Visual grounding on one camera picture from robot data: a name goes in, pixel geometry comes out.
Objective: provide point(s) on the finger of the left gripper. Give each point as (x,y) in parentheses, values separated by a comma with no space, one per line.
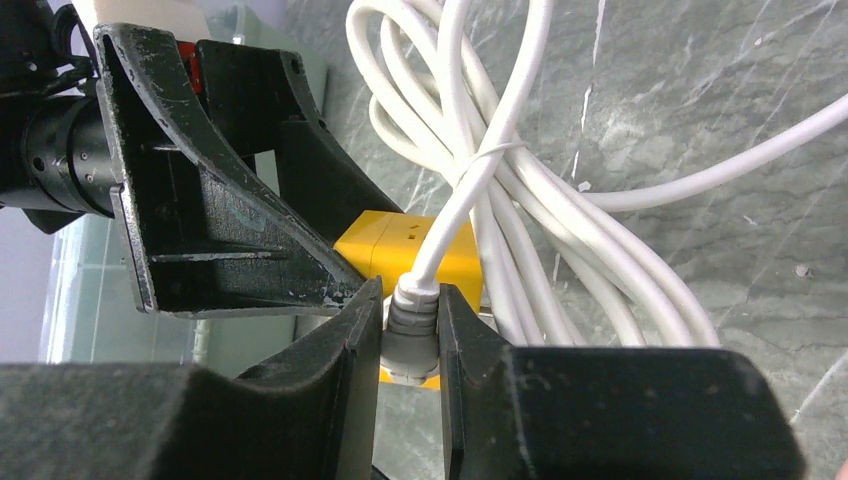
(260,100)

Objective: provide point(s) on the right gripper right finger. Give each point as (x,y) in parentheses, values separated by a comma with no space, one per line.
(517,412)

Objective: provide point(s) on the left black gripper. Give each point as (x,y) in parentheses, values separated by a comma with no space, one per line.
(206,230)

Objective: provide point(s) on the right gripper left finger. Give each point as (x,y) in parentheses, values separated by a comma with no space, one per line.
(307,412)

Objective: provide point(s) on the yellow cube socket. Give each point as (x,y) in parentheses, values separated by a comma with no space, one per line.
(385,245)

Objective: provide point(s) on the clear plastic storage bin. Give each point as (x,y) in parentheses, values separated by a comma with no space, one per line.
(75,311)

